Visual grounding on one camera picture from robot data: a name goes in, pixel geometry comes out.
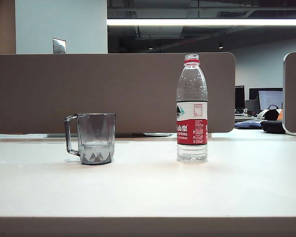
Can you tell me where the dark narrow computer monitor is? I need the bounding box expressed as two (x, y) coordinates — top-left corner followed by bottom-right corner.
(235, 85), (245, 115)

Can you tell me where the wide brown desk partition panel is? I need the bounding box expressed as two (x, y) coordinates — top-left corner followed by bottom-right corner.
(0, 52), (237, 135)

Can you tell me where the wide black computer monitor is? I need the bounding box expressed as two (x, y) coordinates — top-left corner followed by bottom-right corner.
(249, 87), (284, 117)

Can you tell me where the black bag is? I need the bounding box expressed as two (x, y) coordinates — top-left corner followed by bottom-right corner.
(260, 104), (286, 134)

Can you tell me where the grey transparent faceted mug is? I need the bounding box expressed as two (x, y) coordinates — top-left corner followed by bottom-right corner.
(65, 113), (116, 165)

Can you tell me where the long ceiling light strip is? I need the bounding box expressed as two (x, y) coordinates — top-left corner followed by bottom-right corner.
(107, 18), (296, 26)

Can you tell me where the clear water bottle red label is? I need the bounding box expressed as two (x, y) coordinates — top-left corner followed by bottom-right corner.
(176, 53), (209, 163)

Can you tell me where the grey office chair back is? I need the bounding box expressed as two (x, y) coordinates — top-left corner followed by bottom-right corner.
(245, 99), (261, 116)

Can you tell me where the blue patterned cloth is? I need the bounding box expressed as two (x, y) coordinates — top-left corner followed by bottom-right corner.
(235, 119), (263, 129)

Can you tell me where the silver wall switch plate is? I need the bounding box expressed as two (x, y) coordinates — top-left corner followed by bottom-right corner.
(52, 38), (67, 54)

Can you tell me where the grey metal partition base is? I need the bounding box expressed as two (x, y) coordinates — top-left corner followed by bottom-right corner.
(142, 132), (173, 137)

